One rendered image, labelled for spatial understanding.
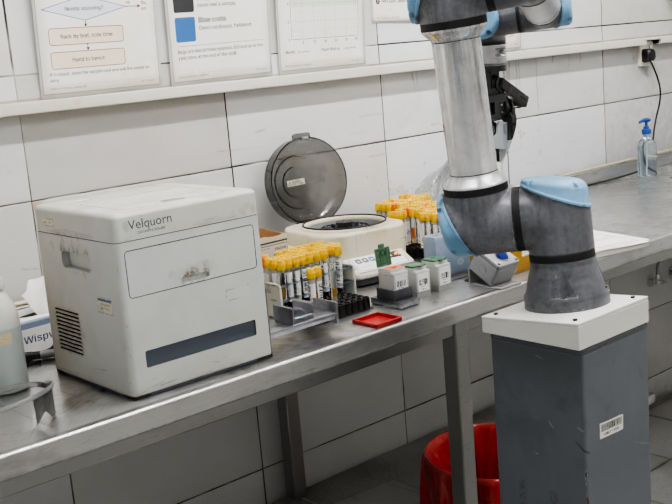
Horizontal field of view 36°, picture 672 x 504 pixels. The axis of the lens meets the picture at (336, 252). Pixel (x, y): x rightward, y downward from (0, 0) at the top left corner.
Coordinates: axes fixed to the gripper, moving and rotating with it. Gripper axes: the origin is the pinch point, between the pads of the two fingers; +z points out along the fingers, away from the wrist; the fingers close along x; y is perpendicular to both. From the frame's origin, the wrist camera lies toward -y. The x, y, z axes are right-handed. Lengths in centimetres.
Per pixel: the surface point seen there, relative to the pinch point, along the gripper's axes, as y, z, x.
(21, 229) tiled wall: 90, 5, -54
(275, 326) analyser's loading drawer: 71, 22, 6
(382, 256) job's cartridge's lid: 37.4, 15.8, -0.7
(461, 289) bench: 21.3, 25.5, 5.5
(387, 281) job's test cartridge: 39.4, 20.3, 2.3
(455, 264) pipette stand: 13.8, 22.5, -3.0
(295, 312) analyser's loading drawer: 64, 21, 3
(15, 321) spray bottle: 112, 14, -11
